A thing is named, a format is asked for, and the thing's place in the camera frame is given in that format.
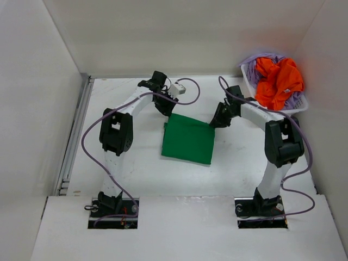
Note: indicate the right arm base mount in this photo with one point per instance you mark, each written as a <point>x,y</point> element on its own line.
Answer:
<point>252,214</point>

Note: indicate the lavender t shirt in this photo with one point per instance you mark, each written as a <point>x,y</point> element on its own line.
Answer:
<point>254,76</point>

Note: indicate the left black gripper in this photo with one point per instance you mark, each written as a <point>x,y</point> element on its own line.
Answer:
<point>167,110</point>

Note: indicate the orange t shirt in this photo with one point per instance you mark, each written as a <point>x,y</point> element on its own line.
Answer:
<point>280,85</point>

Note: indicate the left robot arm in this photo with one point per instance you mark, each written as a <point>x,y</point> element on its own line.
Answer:
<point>116,133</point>

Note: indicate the white plastic laundry basket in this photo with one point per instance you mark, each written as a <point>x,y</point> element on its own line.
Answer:
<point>301,105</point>

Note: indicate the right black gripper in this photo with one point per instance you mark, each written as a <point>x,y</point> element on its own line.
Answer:
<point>218,119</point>

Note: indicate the green t shirt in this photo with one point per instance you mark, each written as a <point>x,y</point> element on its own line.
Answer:
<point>188,139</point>

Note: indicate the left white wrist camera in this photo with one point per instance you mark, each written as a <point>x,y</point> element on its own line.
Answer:
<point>176,89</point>

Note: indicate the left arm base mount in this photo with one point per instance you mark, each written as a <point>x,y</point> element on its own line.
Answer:
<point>118,222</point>

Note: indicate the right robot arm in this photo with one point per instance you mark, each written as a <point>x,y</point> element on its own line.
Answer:
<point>283,145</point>

